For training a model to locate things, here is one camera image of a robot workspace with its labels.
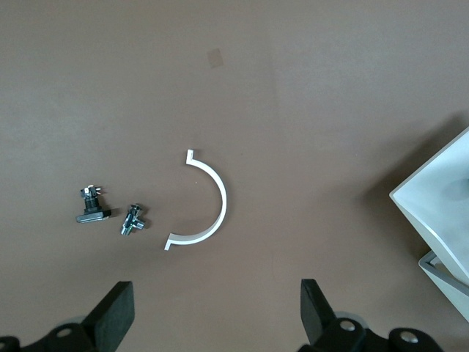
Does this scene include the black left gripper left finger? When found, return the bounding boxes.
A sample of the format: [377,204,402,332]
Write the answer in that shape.
[0,281,136,352]

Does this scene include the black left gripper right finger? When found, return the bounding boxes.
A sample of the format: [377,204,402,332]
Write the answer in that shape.
[298,279,446,352]

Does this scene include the white drawer cabinet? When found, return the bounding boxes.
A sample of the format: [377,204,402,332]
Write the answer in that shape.
[388,125,469,324]

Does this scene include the small metal valve fitting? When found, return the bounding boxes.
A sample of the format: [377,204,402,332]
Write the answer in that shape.
[119,204,148,237]

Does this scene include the translucent tape patch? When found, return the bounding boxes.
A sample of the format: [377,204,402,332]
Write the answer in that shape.
[205,48,226,70]

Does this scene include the black flat-head switch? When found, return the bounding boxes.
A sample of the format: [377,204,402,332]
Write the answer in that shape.
[75,184,112,224]

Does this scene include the white semicircular bracket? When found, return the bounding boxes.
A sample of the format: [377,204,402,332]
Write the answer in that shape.
[163,148,228,252]

